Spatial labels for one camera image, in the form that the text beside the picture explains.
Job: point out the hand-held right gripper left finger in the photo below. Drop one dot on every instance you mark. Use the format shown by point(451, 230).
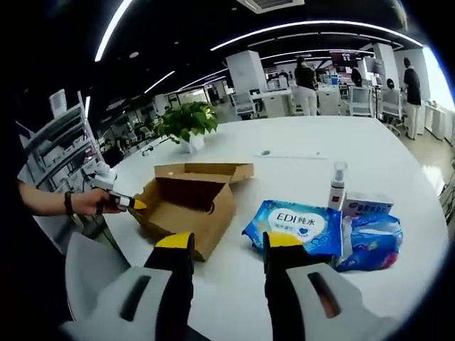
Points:
point(170, 295)

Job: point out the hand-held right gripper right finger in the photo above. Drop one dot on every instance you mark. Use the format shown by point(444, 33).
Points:
point(288, 295)

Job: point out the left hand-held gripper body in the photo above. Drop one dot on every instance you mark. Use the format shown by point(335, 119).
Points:
point(105, 177)

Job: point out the blue wet wipes pack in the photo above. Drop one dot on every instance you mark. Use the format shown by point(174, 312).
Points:
point(295, 222)

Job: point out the brown cardboard shoe box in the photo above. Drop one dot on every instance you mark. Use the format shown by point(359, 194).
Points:
point(220, 220)

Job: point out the blue floral tissue pack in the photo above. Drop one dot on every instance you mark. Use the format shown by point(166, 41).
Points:
point(373, 241)

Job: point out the white blue medicine box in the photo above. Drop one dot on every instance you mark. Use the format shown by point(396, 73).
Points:
point(369, 204)

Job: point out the person's left hand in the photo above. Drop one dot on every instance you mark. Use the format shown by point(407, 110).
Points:
point(89, 203)

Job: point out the black wristband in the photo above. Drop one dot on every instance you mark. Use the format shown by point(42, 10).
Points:
point(69, 204)

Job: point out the grey metal shelf rack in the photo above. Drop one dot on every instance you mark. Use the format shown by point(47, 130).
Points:
point(60, 142)

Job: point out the grey chair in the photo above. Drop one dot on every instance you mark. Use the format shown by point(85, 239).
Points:
point(92, 270)

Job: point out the green potted plant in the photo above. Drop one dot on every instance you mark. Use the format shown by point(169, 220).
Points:
point(188, 120)

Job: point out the clear white spray bottle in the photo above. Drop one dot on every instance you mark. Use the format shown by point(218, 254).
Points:
point(337, 193)

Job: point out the white office chair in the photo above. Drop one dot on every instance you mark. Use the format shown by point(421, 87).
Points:
point(391, 106)
point(362, 101)
point(244, 104)

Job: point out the wall display screen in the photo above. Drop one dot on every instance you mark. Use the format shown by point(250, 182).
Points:
point(344, 58)

